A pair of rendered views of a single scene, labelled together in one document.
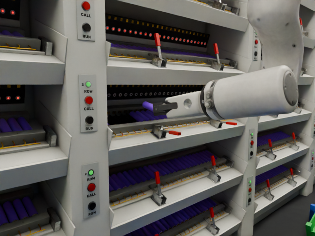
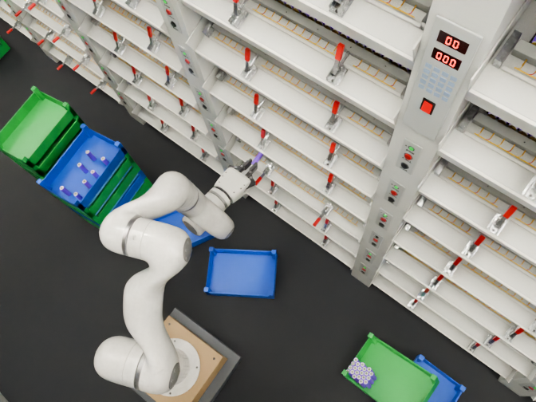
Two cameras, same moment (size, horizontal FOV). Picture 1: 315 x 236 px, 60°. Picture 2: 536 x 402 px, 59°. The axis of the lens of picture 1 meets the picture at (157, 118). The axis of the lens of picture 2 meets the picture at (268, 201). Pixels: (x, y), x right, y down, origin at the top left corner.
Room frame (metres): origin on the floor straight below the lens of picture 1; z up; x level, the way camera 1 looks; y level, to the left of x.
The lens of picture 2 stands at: (0.77, -0.80, 2.09)
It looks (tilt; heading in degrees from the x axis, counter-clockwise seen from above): 67 degrees down; 93
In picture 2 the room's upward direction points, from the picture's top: 13 degrees counter-clockwise
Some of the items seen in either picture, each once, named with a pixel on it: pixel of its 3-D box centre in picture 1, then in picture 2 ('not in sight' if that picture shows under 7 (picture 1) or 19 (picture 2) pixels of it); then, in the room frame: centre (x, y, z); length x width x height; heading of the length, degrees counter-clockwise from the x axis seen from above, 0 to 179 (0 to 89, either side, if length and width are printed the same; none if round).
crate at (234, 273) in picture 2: not in sight; (241, 272); (0.55, -0.25, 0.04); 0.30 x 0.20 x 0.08; 167
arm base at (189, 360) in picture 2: not in sight; (166, 366); (0.31, -0.63, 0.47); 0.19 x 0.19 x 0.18
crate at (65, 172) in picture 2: not in sight; (83, 166); (0.02, 0.19, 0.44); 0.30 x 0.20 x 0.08; 51
